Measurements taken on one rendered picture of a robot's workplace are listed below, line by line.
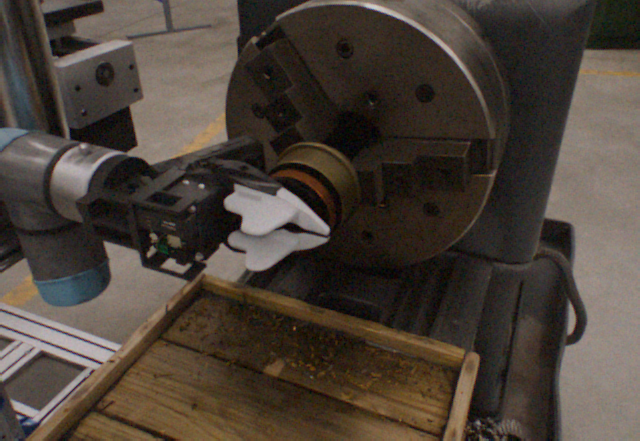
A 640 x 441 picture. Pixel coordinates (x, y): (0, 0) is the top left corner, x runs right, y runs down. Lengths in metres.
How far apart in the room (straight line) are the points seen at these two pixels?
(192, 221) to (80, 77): 0.43
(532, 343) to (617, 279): 1.22
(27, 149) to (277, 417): 0.35
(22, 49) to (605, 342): 1.85
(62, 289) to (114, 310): 1.47
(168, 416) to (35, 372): 1.12
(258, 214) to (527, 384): 0.76
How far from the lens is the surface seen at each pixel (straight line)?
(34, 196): 0.58
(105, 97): 0.88
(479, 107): 0.54
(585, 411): 1.85
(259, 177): 0.47
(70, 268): 0.64
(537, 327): 1.23
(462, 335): 0.69
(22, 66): 0.68
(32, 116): 0.70
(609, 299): 2.26
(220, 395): 0.60
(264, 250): 0.47
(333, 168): 0.49
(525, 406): 1.08
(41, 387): 1.65
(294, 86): 0.55
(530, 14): 0.68
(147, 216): 0.47
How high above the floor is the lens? 1.35
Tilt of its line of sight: 31 degrees down
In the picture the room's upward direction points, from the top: straight up
